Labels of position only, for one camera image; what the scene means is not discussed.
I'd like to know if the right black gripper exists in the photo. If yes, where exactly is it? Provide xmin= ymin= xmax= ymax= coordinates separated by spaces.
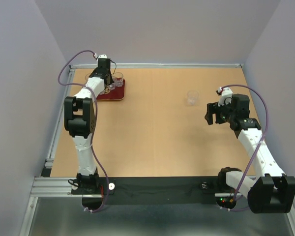
xmin=204 ymin=97 xmax=236 ymax=125

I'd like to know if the cluster clear glass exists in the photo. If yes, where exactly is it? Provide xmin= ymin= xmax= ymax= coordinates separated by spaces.
xmin=187 ymin=90 xmax=199 ymax=106
xmin=108 ymin=83 xmax=116 ymax=91
xmin=100 ymin=89 xmax=109 ymax=95

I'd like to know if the cluster back clear glass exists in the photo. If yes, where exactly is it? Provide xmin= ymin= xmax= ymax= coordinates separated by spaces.
xmin=187 ymin=90 xmax=199 ymax=106

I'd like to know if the cluster front clear glass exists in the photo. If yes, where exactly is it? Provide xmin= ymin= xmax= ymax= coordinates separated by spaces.
xmin=100 ymin=89 xmax=109 ymax=95

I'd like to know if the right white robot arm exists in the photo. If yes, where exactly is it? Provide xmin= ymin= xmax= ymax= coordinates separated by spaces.
xmin=205 ymin=88 xmax=295 ymax=213

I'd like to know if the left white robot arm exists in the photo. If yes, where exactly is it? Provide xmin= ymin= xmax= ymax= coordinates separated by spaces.
xmin=64 ymin=55 xmax=113 ymax=194

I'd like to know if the red lacquer tray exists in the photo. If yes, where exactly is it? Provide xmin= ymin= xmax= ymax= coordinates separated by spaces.
xmin=97 ymin=79 xmax=125 ymax=101

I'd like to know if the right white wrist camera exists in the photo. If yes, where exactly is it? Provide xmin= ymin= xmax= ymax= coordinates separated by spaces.
xmin=216 ymin=87 xmax=233 ymax=107

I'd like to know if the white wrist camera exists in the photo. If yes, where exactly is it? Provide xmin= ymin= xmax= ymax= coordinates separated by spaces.
xmin=216 ymin=87 xmax=233 ymax=107
xmin=93 ymin=53 xmax=108 ymax=60

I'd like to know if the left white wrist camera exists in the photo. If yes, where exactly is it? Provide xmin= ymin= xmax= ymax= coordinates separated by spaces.
xmin=93 ymin=53 xmax=108 ymax=60

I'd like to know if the aluminium frame rail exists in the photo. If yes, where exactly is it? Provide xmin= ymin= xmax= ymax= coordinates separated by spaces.
xmin=69 ymin=63 xmax=244 ymax=69

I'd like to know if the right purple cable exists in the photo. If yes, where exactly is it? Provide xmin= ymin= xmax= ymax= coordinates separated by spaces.
xmin=221 ymin=85 xmax=270 ymax=212

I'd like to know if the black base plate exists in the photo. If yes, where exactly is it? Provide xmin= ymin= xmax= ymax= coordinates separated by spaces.
xmin=71 ymin=176 xmax=241 ymax=206

